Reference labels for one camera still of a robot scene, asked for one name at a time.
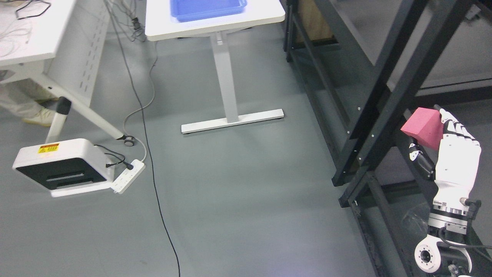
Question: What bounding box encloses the white power strip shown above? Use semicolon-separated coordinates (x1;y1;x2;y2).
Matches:
111;159;146;194

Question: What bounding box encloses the white black box device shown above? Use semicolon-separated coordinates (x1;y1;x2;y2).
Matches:
12;97;115;198

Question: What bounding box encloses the person in beige clothes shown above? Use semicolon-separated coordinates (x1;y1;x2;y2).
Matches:
0;78;59;127

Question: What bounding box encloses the clear plastic bag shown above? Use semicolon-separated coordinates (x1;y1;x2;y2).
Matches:
401;203;429;239

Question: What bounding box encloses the black metal shelf rack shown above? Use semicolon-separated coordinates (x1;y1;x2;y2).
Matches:
282;0;491;277

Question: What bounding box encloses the black floor cable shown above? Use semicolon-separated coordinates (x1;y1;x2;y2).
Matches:
104;0;181;277

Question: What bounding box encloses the white folding table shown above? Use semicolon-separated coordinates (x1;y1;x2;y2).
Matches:
1;0;131;141

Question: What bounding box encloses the white desk with T-leg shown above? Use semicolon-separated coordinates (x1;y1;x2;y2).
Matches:
145;0;285;134

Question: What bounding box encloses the pink foam block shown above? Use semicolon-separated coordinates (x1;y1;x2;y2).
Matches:
401;107;443;150

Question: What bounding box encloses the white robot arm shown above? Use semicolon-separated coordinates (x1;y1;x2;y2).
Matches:
413;200;491;277

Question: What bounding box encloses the blue plastic tray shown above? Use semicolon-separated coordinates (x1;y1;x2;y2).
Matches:
170;0;248;22

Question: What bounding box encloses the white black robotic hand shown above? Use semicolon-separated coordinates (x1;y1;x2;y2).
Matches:
408;107;481;209

